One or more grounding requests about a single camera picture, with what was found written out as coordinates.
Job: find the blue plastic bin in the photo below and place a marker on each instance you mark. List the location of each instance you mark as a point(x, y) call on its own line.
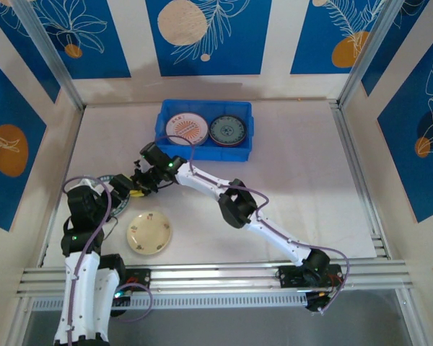
point(202, 155)

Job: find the aluminium corner post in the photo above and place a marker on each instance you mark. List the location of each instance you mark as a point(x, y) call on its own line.
point(368, 54)
point(51, 54)

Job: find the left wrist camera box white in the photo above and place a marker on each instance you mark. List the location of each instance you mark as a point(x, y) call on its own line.
point(84, 183)

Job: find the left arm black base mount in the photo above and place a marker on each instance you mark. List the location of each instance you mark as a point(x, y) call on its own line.
point(140, 279)

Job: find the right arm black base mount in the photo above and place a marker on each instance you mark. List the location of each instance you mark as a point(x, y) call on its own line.
point(288, 277)

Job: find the aluminium rail frame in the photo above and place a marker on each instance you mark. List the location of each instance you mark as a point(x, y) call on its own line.
point(216, 277)

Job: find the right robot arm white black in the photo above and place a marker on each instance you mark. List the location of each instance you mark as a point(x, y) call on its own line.
point(198, 182)

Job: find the white plate orange sunburst print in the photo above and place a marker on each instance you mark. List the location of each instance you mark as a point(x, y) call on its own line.
point(185, 128)

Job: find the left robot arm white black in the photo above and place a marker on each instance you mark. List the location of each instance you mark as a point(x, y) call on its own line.
point(83, 288)

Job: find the white plate green lettered rim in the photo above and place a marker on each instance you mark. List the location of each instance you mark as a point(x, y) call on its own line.
point(122, 208)

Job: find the cream plate small flower prints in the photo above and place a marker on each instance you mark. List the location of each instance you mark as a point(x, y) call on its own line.
point(149, 232)

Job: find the blue patterned plate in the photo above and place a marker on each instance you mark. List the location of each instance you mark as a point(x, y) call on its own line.
point(227, 129)

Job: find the aluminium side rail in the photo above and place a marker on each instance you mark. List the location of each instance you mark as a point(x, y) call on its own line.
point(361, 180)

